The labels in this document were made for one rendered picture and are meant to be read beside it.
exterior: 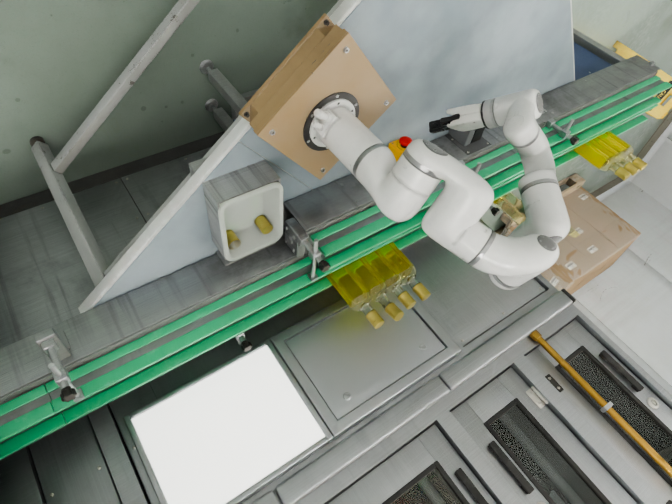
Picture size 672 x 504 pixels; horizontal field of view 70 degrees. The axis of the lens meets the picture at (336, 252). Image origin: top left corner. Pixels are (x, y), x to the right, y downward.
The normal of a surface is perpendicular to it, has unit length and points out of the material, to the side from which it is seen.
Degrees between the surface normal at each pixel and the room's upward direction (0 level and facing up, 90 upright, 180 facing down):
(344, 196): 90
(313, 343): 90
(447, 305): 90
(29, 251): 90
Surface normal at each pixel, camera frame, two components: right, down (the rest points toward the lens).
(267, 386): 0.09, -0.61
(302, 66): -0.45, -0.21
